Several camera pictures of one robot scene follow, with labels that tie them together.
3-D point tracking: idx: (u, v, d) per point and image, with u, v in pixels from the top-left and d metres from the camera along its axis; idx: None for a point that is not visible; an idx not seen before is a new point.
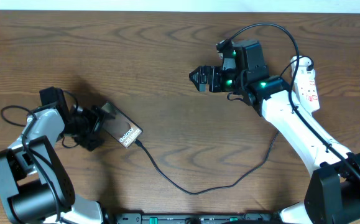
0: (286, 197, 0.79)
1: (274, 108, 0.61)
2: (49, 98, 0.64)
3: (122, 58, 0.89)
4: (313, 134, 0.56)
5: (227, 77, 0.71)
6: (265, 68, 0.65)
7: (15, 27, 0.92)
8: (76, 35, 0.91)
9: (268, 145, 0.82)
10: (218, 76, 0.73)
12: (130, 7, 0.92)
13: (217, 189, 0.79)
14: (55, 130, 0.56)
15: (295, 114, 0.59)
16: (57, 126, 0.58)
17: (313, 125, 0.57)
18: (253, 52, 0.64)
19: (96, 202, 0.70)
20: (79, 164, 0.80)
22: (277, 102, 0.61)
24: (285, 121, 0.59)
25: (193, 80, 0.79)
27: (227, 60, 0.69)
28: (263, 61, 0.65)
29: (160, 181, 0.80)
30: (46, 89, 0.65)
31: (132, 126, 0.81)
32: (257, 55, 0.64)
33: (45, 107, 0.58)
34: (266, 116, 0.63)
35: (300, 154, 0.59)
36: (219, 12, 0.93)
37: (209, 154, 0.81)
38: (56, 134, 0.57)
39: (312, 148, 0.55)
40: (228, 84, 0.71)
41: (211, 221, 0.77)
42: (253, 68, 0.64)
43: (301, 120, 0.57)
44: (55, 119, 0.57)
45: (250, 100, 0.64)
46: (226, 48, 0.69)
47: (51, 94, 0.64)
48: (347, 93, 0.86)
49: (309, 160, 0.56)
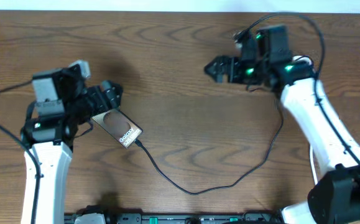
0: (287, 197, 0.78)
1: (296, 93, 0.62)
2: (46, 94, 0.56)
3: (122, 58, 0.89)
4: (333, 132, 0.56)
5: (248, 66, 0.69)
6: (290, 52, 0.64)
7: (16, 27, 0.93)
8: (76, 35, 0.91)
9: (268, 145, 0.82)
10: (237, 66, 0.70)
12: (130, 7, 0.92)
13: (217, 189, 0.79)
14: (63, 176, 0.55)
15: (318, 107, 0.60)
16: (64, 170, 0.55)
17: (334, 124, 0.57)
18: (279, 35, 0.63)
19: (99, 215, 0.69)
20: (79, 164, 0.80)
22: (301, 89, 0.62)
24: (306, 110, 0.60)
25: (207, 72, 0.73)
27: (247, 49, 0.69)
28: (288, 46, 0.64)
29: (160, 181, 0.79)
30: (43, 81, 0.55)
31: (132, 126, 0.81)
32: (283, 38, 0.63)
33: (47, 130, 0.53)
34: (285, 101, 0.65)
35: (314, 149, 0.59)
36: (219, 12, 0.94)
37: (209, 154, 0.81)
38: (64, 179, 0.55)
39: (329, 145, 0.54)
40: (249, 73, 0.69)
41: (211, 221, 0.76)
42: (277, 50, 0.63)
43: (323, 113, 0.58)
44: (62, 165, 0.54)
45: (272, 81, 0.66)
46: (245, 38, 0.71)
47: (51, 89, 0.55)
48: (347, 93, 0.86)
49: (324, 159, 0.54)
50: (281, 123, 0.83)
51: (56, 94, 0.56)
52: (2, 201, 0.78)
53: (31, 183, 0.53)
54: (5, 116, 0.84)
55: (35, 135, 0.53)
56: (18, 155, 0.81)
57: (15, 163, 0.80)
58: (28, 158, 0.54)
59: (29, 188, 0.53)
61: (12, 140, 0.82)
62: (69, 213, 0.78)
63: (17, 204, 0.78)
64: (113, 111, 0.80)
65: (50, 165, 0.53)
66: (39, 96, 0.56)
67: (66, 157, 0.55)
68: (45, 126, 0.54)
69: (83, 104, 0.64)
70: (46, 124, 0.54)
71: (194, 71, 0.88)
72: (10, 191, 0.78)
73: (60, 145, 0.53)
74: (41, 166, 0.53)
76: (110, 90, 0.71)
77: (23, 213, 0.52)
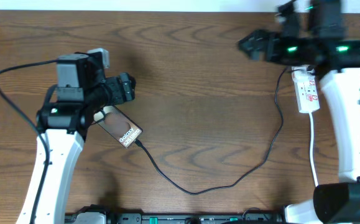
0: (286, 197, 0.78)
1: (345, 84, 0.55)
2: (68, 79, 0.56)
3: (122, 58, 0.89)
4: None
5: (289, 43, 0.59)
6: (342, 30, 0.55)
7: (16, 27, 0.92)
8: (76, 35, 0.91)
9: (268, 145, 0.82)
10: (276, 42, 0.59)
12: (130, 7, 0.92)
13: (217, 189, 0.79)
14: (70, 167, 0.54)
15: None
16: (73, 161, 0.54)
17: None
18: (332, 5, 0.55)
19: (101, 216, 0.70)
20: (79, 164, 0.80)
22: (350, 79, 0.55)
24: (348, 103, 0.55)
25: (242, 47, 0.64)
27: (289, 23, 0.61)
28: (342, 23, 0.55)
29: (160, 181, 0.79)
30: (69, 66, 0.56)
31: (132, 126, 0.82)
32: (337, 10, 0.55)
33: (62, 116, 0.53)
34: (324, 82, 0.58)
35: (340, 144, 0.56)
36: (219, 12, 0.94)
37: (209, 154, 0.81)
38: (71, 170, 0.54)
39: (359, 155, 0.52)
40: (290, 51, 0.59)
41: (211, 221, 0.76)
42: (329, 24, 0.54)
43: None
44: (72, 154, 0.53)
45: (318, 59, 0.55)
46: (288, 12, 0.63)
47: (75, 76, 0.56)
48: None
49: (346, 164, 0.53)
50: (281, 123, 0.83)
51: (78, 81, 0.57)
52: (1, 201, 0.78)
53: (38, 169, 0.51)
54: (5, 116, 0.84)
55: (51, 121, 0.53)
56: (18, 155, 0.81)
57: (15, 163, 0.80)
58: (40, 143, 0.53)
59: (35, 175, 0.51)
61: (12, 140, 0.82)
62: (69, 213, 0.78)
63: (17, 205, 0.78)
64: (114, 111, 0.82)
65: (60, 153, 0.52)
66: (61, 81, 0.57)
67: (78, 147, 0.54)
68: (63, 113, 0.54)
69: (102, 94, 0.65)
70: (62, 111, 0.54)
71: (195, 71, 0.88)
72: (10, 191, 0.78)
73: (74, 135, 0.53)
74: (51, 152, 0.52)
76: (128, 83, 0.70)
77: (25, 200, 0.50)
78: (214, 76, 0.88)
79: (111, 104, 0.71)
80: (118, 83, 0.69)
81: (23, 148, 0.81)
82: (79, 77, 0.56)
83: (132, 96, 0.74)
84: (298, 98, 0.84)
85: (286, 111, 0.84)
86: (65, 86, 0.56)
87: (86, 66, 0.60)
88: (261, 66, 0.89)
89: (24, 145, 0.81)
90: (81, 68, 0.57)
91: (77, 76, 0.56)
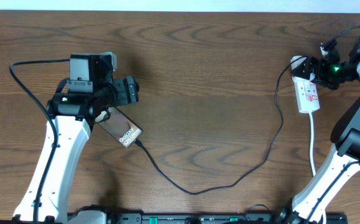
0: (286, 197, 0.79)
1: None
2: (79, 73, 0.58)
3: (122, 57, 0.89)
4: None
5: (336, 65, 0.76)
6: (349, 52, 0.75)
7: (15, 27, 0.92)
8: (76, 35, 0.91)
9: (268, 145, 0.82)
10: (322, 66, 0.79)
12: (130, 7, 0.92)
13: (216, 189, 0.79)
14: (76, 152, 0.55)
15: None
16: (79, 147, 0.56)
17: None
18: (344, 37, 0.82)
19: (102, 213, 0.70)
20: (79, 164, 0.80)
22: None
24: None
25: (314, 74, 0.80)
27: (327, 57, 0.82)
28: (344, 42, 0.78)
29: (160, 181, 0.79)
30: (81, 60, 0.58)
31: (132, 126, 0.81)
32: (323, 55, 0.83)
33: (71, 105, 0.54)
34: None
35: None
36: (219, 12, 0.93)
37: (209, 154, 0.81)
38: (76, 157, 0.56)
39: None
40: (334, 71, 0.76)
41: (210, 221, 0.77)
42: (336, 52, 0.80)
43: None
44: (79, 140, 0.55)
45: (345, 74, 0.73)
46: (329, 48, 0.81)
47: (87, 69, 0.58)
48: (347, 93, 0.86)
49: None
50: (281, 123, 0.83)
51: (89, 74, 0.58)
52: (2, 201, 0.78)
53: (46, 152, 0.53)
54: (4, 117, 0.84)
55: (61, 109, 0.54)
56: (18, 155, 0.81)
57: (15, 163, 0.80)
58: (49, 127, 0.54)
59: (42, 157, 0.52)
61: (11, 140, 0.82)
62: (69, 213, 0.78)
63: (17, 205, 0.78)
64: (115, 109, 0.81)
65: (68, 138, 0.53)
66: (72, 74, 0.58)
67: (86, 134, 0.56)
68: (73, 102, 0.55)
69: (107, 91, 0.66)
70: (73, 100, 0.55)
71: (194, 71, 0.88)
72: (10, 191, 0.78)
73: (82, 122, 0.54)
74: (60, 136, 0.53)
76: (133, 85, 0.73)
77: (32, 180, 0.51)
78: (214, 76, 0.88)
79: (118, 103, 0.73)
80: (124, 83, 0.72)
81: (23, 148, 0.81)
82: (90, 71, 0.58)
83: (137, 97, 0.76)
84: (298, 98, 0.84)
85: (286, 111, 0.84)
86: (78, 79, 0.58)
87: (97, 63, 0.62)
88: (261, 66, 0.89)
89: (25, 145, 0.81)
90: (92, 63, 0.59)
91: (88, 70, 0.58)
